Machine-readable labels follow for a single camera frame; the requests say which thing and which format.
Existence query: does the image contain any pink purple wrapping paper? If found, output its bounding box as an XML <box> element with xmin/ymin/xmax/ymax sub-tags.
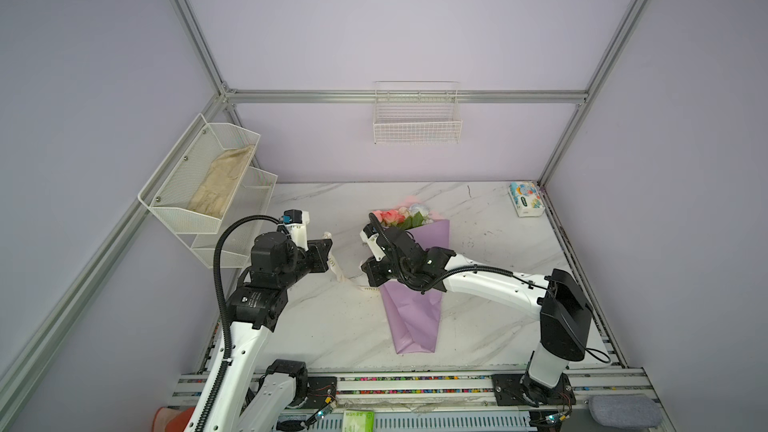
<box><xmin>379</xmin><ymin>218</ymin><xmax>451</xmax><ymax>355</ymax></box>

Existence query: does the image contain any cream printed ribbon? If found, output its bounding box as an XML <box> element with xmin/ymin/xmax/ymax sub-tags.
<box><xmin>323</xmin><ymin>231</ymin><xmax>379</xmax><ymax>294</ymax></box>

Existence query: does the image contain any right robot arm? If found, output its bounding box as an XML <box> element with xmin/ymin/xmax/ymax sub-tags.
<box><xmin>361</xmin><ymin>213</ymin><xmax>611</xmax><ymax>407</ymax></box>

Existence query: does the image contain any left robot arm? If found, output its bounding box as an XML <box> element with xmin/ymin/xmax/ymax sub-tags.
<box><xmin>186</xmin><ymin>209</ymin><xmax>333</xmax><ymax>431</ymax></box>

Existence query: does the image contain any lower white mesh shelf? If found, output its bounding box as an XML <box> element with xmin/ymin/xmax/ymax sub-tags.
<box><xmin>190</xmin><ymin>166</ymin><xmax>278</xmax><ymax>270</ymax></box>

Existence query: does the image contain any white mesh shelf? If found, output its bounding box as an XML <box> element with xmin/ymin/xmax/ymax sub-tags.
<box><xmin>138</xmin><ymin>116</ymin><xmax>260</xmax><ymax>235</ymax></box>
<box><xmin>190</xmin><ymin>166</ymin><xmax>278</xmax><ymax>270</ymax></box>

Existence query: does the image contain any beige cloth in shelf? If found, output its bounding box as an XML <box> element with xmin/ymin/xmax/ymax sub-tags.
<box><xmin>188</xmin><ymin>145</ymin><xmax>255</xmax><ymax>219</ymax></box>

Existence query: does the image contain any upper white mesh shelf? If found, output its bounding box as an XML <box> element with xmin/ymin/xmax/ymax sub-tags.
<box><xmin>138</xmin><ymin>116</ymin><xmax>260</xmax><ymax>235</ymax></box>

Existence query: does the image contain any tissue pack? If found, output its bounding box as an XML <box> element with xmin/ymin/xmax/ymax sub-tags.
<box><xmin>509</xmin><ymin>181</ymin><xmax>546</xmax><ymax>218</ymax></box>

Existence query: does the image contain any green label box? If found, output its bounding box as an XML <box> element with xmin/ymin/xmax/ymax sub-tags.
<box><xmin>341</xmin><ymin>410</ymin><xmax>375</xmax><ymax>432</ymax></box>

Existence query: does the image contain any orange rubber glove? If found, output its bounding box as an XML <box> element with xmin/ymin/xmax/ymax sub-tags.
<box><xmin>151</xmin><ymin>407</ymin><xmax>195</xmax><ymax>432</ymax></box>

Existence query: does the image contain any grey sponge pad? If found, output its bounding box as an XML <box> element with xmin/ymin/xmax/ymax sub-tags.
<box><xmin>588</xmin><ymin>395</ymin><xmax>663</xmax><ymax>430</ymax></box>

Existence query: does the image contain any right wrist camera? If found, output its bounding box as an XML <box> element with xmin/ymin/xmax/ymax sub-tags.
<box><xmin>360</xmin><ymin>228</ymin><xmax>386</xmax><ymax>262</ymax></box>

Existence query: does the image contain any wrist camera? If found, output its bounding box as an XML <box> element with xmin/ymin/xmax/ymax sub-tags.
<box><xmin>282</xmin><ymin>209</ymin><xmax>310</xmax><ymax>251</ymax></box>
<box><xmin>360</xmin><ymin>228</ymin><xmax>386</xmax><ymax>262</ymax></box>

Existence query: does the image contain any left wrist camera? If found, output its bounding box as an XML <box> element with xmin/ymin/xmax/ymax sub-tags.
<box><xmin>282</xmin><ymin>209</ymin><xmax>310</xmax><ymax>251</ymax></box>

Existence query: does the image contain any white wire wall basket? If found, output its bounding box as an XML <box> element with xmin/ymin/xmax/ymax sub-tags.
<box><xmin>373</xmin><ymin>81</ymin><xmax>463</xmax><ymax>145</ymax></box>

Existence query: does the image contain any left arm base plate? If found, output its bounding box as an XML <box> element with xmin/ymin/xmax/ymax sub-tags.
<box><xmin>298</xmin><ymin>376</ymin><xmax>338</xmax><ymax>411</ymax></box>

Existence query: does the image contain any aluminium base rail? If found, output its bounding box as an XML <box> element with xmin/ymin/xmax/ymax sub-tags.
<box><xmin>278</xmin><ymin>367</ymin><xmax>659</xmax><ymax>431</ymax></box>

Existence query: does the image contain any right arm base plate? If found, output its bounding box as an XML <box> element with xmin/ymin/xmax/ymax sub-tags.
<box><xmin>491</xmin><ymin>373</ymin><xmax>576</xmax><ymax>408</ymax></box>

